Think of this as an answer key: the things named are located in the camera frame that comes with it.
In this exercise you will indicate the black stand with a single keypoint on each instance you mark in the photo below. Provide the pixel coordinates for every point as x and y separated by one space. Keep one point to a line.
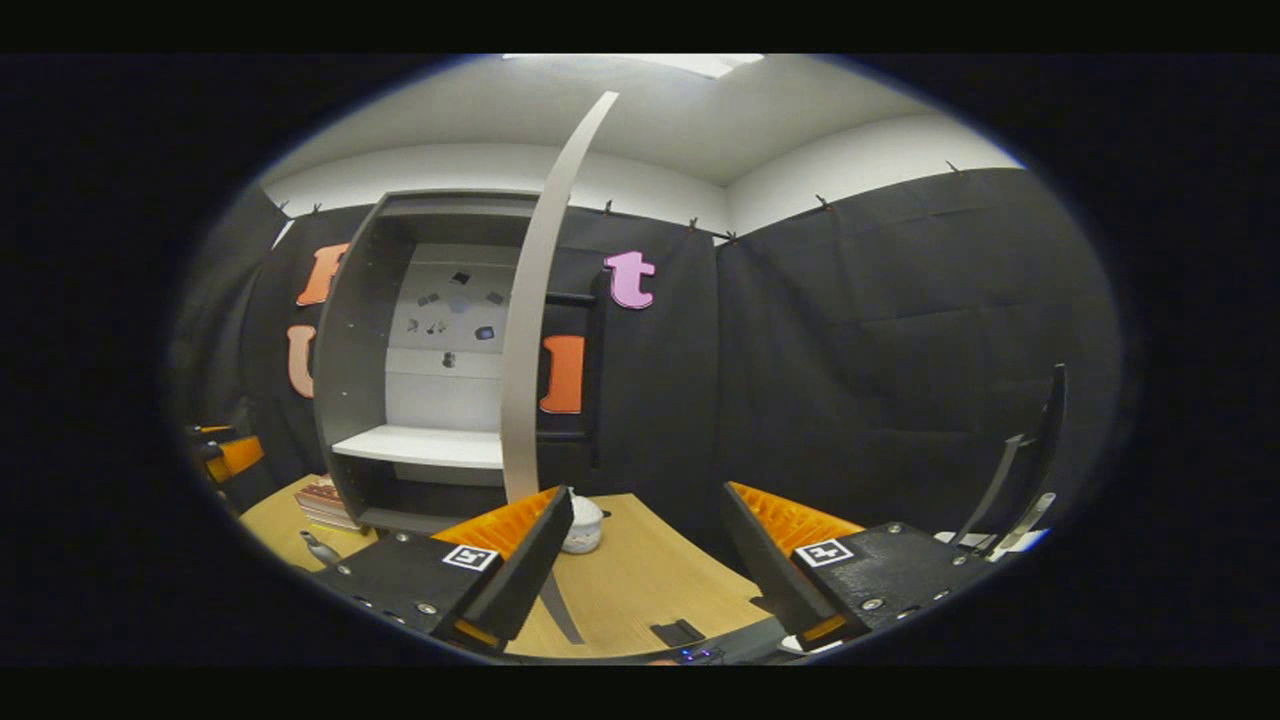
1055 420

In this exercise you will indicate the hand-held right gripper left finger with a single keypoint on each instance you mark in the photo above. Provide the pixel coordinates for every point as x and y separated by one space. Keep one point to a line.
520 570

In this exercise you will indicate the grey cabinet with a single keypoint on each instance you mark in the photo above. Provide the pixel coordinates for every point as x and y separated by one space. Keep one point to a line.
350 350

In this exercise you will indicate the white cabinet door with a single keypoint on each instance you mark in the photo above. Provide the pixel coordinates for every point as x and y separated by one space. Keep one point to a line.
525 350

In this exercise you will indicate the black backdrop cloth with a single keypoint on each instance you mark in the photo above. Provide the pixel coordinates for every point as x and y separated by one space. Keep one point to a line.
850 350

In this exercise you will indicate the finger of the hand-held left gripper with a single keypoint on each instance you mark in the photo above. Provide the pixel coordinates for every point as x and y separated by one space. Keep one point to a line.
212 433
235 458

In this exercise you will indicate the stack of books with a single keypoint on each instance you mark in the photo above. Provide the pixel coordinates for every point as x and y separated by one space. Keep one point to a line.
325 500

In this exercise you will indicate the white cabinet shelf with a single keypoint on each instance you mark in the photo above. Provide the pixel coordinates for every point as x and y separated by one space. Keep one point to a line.
420 445

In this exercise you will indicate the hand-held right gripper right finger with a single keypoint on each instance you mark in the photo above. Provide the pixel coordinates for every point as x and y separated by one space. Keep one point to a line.
760 565

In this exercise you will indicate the small black flat object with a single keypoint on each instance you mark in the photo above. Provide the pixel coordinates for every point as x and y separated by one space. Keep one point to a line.
678 633

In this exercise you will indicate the white lidded jar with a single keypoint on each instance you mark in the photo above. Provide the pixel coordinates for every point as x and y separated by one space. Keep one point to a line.
588 530

